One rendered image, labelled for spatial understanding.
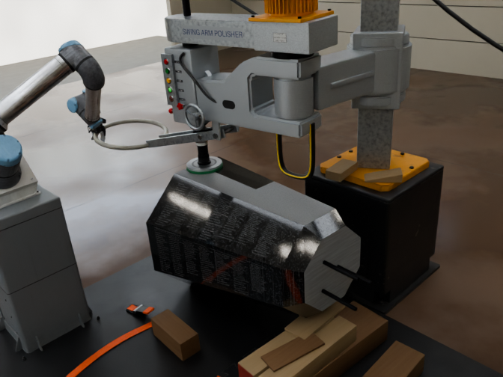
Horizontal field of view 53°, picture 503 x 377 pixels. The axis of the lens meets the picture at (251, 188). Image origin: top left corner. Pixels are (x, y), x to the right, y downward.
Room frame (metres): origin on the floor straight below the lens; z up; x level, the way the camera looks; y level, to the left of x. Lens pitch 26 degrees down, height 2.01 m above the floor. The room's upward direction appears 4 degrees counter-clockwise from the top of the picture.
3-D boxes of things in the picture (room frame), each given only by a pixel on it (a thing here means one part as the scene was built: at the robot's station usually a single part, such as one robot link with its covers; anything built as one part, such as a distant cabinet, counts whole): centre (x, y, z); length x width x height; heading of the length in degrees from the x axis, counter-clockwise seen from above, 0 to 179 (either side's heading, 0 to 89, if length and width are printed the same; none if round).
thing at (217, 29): (2.60, 0.00, 1.62); 0.96 x 0.25 x 0.17; 50
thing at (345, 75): (2.68, -0.59, 1.36); 0.74 x 0.34 x 0.25; 128
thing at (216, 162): (2.83, 0.27, 0.84); 0.21 x 0.21 x 0.01
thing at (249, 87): (2.56, -0.02, 1.30); 0.74 x 0.23 x 0.49; 50
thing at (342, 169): (2.68, -0.53, 0.81); 0.20 x 0.10 x 0.05; 140
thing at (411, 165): (2.81, -0.75, 0.76); 0.49 x 0.49 x 0.05; 42
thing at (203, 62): (2.77, 0.21, 1.32); 0.36 x 0.22 x 0.45; 50
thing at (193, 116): (2.66, 0.26, 1.20); 0.15 x 0.10 x 0.15; 50
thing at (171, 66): (2.78, 0.40, 1.37); 0.08 x 0.03 x 0.28; 50
